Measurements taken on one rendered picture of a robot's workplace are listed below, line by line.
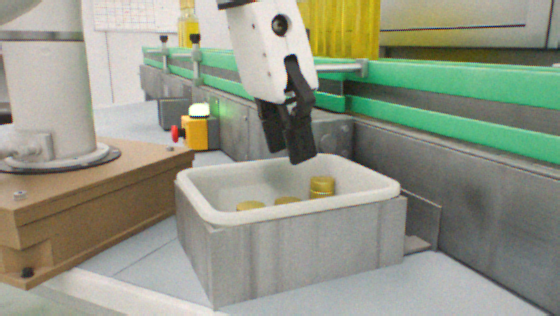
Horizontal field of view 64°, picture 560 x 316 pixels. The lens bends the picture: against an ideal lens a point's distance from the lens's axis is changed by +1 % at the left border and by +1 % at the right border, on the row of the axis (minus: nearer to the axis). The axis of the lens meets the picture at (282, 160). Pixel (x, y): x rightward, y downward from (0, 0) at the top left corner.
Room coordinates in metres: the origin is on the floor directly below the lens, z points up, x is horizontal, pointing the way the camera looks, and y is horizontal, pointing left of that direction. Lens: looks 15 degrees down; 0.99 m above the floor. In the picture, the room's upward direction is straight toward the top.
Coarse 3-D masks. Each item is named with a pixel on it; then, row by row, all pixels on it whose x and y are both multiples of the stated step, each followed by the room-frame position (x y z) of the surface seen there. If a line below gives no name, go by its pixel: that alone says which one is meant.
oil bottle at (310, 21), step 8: (304, 0) 0.88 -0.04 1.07; (312, 0) 0.85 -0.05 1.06; (304, 8) 0.88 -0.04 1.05; (312, 8) 0.85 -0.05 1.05; (304, 16) 0.88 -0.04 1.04; (312, 16) 0.85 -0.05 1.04; (304, 24) 0.88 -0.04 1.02; (312, 24) 0.85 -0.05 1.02; (312, 32) 0.85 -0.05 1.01; (312, 40) 0.85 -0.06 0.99; (312, 48) 0.85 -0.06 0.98; (312, 56) 0.85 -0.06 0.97
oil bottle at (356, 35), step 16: (336, 0) 0.78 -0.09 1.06; (352, 0) 0.74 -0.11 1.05; (368, 0) 0.74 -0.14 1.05; (336, 16) 0.78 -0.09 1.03; (352, 16) 0.74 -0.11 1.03; (368, 16) 0.74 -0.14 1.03; (336, 32) 0.78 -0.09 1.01; (352, 32) 0.74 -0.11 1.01; (368, 32) 0.75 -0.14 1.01; (336, 48) 0.77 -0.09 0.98; (352, 48) 0.74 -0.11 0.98; (368, 48) 0.75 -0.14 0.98
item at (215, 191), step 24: (192, 168) 0.53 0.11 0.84; (216, 168) 0.53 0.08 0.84; (240, 168) 0.54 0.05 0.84; (264, 168) 0.56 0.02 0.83; (288, 168) 0.57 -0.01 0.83; (312, 168) 0.59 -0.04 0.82; (336, 168) 0.57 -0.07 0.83; (360, 168) 0.53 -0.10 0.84; (192, 192) 0.44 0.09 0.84; (216, 192) 0.53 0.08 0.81; (240, 192) 0.54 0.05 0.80; (264, 192) 0.55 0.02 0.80; (288, 192) 0.57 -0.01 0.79; (336, 192) 0.56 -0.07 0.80; (360, 192) 0.44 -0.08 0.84; (384, 192) 0.44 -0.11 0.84; (216, 216) 0.37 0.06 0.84; (240, 216) 0.37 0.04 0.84; (264, 216) 0.38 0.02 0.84; (288, 216) 0.40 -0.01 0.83
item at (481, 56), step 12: (384, 48) 0.94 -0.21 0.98; (396, 48) 0.92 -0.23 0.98; (408, 48) 0.89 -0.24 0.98; (444, 48) 0.81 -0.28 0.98; (420, 60) 0.86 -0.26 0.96; (432, 60) 0.83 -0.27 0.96; (444, 60) 0.80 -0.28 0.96; (456, 60) 0.78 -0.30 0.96; (468, 60) 0.75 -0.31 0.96; (480, 60) 0.73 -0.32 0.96; (492, 60) 0.71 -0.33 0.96; (504, 60) 0.69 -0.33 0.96; (516, 60) 0.67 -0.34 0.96; (528, 60) 0.65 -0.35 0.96; (540, 60) 0.64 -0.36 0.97; (552, 60) 0.62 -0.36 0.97
